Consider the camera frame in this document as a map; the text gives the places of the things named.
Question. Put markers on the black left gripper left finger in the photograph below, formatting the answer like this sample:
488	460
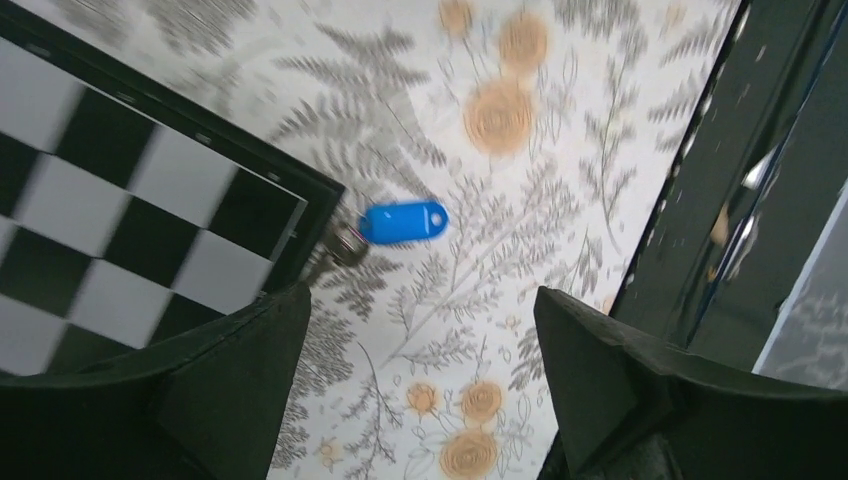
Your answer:
206	404

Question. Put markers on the black white checkerboard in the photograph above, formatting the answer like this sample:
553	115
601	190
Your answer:
128	214

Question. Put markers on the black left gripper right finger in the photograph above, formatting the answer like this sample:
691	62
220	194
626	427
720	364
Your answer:
632	406

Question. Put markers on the floral patterned table mat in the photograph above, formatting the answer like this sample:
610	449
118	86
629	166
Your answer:
546	127

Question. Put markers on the blue key tag with key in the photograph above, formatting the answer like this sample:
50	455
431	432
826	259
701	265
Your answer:
387	224

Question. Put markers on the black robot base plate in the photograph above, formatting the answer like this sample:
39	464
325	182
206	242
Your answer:
712	268

